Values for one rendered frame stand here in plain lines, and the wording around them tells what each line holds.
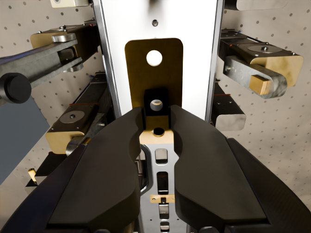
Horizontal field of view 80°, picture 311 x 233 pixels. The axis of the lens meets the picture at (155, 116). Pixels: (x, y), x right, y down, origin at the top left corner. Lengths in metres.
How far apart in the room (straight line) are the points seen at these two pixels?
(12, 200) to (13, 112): 2.25
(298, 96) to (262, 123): 0.16
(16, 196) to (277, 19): 2.87
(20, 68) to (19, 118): 0.56
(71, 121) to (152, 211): 0.42
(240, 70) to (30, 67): 0.32
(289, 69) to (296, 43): 0.42
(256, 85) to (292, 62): 0.09
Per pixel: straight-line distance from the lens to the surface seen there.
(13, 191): 2.83
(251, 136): 0.94
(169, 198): 0.64
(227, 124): 0.48
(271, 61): 0.39
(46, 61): 0.30
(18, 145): 0.80
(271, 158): 1.08
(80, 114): 0.45
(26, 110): 0.85
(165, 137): 0.16
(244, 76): 0.37
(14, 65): 0.25
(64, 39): 0.33
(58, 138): 0.43
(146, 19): 0.37
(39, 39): 0.37
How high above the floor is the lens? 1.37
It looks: 58 degrees down
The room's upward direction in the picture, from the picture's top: 179 degrees counter-clockwise
